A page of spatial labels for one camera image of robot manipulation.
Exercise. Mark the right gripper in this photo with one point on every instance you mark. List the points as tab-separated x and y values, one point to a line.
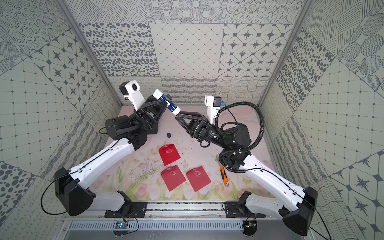
202	129

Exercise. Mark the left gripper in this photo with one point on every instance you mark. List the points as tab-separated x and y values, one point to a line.
143	115

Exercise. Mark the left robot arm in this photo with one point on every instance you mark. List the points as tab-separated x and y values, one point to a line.
73	187

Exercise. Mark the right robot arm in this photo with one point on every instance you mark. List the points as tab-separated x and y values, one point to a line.
236	159

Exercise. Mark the red envelope bottom right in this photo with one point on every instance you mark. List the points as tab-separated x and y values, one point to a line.
198	178

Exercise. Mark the red envelope bottom left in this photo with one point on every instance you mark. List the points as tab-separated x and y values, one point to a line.
173	177

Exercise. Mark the black plastic case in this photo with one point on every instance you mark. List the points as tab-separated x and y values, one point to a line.
151	117

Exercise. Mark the orange adjustable wrench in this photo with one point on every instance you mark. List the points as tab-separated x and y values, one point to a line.
223	174

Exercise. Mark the right circuit board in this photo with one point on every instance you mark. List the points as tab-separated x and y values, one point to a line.
250	227

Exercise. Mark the circuit board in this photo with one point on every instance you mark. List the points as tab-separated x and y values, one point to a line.
250	227
120	229

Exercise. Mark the left circuit board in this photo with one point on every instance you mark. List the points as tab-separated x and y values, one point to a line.
120	229

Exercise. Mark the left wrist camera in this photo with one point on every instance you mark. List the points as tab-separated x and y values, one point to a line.
131	91

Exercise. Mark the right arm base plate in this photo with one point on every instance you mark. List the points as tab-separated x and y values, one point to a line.
235	210

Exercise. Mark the aluminium mounting rail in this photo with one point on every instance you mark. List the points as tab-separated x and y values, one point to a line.
192	207

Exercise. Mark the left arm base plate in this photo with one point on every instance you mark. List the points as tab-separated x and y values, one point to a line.
128	210

